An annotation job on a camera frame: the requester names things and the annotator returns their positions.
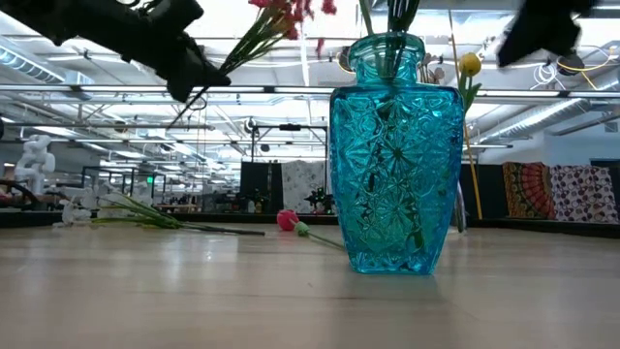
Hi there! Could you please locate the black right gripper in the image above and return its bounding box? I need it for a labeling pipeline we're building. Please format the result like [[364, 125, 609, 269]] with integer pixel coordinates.
[[497, 0, 600, 69]]

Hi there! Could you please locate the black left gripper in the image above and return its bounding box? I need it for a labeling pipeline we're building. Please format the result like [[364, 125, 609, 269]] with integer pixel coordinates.
[[120, 0, 233, 104]]

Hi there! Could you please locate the yellow artificial tulip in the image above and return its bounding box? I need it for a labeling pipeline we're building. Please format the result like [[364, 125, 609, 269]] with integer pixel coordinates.
[[457, 51, 484, 115]]

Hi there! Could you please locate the red artificial flower bunch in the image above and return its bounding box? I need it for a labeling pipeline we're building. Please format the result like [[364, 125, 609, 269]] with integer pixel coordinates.
[[167, 0, 339, 128]]

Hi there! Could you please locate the blue cut glass vase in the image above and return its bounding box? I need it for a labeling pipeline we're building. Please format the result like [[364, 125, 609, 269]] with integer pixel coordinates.
[[328, 31, 466, 276]]

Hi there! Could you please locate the clear glass vase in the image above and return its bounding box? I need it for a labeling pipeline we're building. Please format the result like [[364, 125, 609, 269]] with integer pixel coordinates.
[[453, 181, 470, 233]]

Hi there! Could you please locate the orange patterned cloth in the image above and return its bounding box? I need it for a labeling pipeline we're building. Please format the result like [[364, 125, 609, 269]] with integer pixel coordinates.
[[502, 162, 557, 219]]

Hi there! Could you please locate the black partition panel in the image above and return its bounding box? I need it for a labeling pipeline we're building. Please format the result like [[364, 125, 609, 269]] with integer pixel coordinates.
[[465, 163, 508, 219]]

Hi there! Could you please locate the white floral cloth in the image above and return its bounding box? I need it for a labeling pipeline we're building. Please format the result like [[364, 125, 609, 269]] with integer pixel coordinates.
[[281, 159, 328, 213]]

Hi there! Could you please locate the white purple dotted cloth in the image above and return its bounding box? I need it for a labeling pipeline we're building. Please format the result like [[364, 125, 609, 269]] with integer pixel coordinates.
[[549, 165, 620, 223]]

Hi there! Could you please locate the white robot figure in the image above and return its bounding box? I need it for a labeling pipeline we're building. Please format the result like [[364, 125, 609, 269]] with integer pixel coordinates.
[[14, 134, 56, 191]]

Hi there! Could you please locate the black metal table frame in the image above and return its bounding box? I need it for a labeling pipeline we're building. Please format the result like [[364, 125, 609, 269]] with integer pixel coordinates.
[[0, 207, 620, 238]]

